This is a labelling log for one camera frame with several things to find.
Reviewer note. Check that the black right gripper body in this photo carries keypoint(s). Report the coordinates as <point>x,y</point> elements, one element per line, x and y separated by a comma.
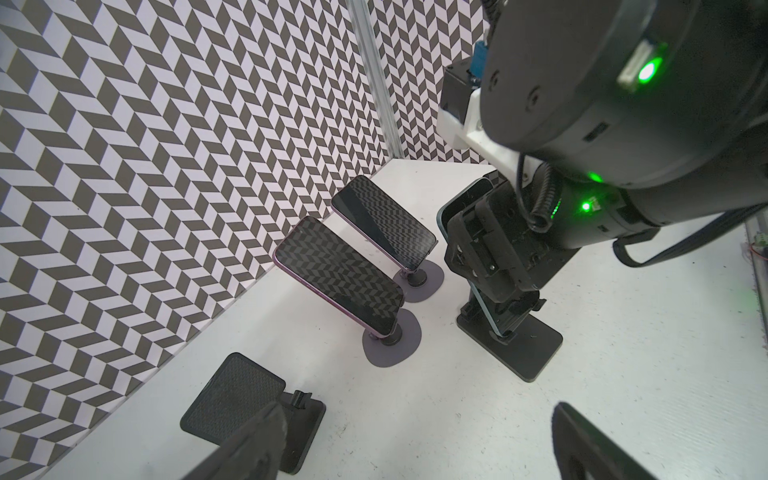
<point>490,245</point>

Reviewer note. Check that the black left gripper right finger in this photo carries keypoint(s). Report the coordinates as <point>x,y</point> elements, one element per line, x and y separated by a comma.
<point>582,451</point>

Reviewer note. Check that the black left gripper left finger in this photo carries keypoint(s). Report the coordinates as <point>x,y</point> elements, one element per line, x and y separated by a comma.
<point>254,451</point>

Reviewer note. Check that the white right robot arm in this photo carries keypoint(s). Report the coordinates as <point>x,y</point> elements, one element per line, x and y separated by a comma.
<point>626,117</point>

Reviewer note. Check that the purple round stand back right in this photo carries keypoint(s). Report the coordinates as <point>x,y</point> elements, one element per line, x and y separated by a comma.
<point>420,285</point>

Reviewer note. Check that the phone back right on stand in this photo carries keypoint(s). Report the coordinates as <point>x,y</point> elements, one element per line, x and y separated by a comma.
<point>384,222</point>

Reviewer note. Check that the purple round stand purple phone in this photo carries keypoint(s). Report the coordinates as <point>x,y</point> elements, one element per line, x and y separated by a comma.
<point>389,351</point>

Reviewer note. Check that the purple phone on stand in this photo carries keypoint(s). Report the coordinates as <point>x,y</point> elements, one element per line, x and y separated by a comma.
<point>326,264</point>

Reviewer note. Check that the aluminium corner post right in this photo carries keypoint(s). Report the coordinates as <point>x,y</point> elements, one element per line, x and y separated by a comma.
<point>360,15</point>

